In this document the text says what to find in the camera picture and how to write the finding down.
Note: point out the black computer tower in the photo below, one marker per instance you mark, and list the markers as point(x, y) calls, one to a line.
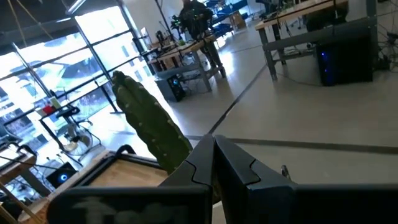
point(62, 176)
point(172, 88)
point(345, 62)

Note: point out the wooden workbench right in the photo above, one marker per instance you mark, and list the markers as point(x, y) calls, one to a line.
point(311, 37)

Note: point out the black rolling cart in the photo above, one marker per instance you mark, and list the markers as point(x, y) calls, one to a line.
point(66, 111)

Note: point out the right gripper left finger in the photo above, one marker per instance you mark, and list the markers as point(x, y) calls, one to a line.
point(199, 168)

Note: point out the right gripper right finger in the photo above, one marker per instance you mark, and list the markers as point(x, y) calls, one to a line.
point(236, 174)

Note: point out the wooden workbench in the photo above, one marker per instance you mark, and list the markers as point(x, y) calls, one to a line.
point(311, 37)
point(180, 49)

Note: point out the wooden top workbench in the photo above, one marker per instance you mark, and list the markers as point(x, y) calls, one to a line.
point(180, 49)

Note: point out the green cactus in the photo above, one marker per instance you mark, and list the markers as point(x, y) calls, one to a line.
point(146, 124)

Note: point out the person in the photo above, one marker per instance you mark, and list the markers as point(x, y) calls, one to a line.
point(196, 18)

